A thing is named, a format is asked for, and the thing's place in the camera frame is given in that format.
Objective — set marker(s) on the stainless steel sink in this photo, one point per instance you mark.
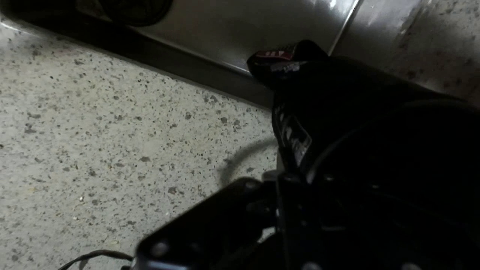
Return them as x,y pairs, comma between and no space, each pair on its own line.
241,25

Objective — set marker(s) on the black cup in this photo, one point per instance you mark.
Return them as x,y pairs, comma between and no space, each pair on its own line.
400,151

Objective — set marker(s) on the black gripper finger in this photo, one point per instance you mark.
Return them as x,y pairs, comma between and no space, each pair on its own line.
290,65

